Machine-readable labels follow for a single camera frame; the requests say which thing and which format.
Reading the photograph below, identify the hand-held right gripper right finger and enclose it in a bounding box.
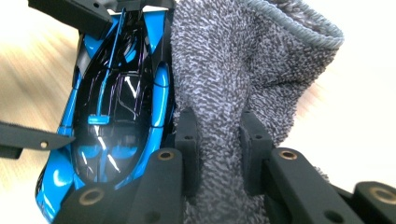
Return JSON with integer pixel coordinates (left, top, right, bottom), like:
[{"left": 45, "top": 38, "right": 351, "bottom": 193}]
[{"left": 239, "top": 110, "right": 276, "bottom": 197}]

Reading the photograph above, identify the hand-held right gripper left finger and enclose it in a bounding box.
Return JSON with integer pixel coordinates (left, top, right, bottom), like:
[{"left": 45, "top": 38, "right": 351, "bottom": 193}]
[{"left": 174, "top": 106, "right": 200, "bottom": 199}]

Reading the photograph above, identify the blue toy car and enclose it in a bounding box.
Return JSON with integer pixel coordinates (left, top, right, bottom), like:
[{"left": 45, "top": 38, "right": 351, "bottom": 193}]
[{"left": 35, "top": 6, "right": 176, "bottom": 223}]

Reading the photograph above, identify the grey towel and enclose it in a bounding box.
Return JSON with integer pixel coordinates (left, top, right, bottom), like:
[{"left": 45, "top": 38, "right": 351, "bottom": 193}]
[{"left": 169, "top": 0, "right": 345, "bottom": 224}]

